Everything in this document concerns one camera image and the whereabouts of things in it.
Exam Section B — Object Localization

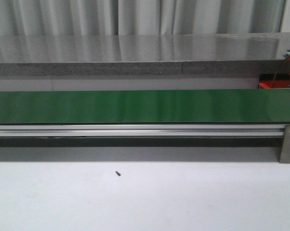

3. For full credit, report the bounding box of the green conveyor belt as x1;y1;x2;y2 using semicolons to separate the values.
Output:
0;89;290;124

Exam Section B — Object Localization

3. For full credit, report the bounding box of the grey stone shelf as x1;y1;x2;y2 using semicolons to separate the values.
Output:
0;33;290;76

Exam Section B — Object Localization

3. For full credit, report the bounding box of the red plastic bin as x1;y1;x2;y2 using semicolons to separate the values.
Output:
258;74;290;89

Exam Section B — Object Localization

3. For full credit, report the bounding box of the grey pleated curtain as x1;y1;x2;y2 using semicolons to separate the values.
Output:
0;0;286;36

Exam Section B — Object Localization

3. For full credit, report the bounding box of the aluminium conveyor frame rail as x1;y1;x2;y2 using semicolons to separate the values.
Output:
0;124;286;137

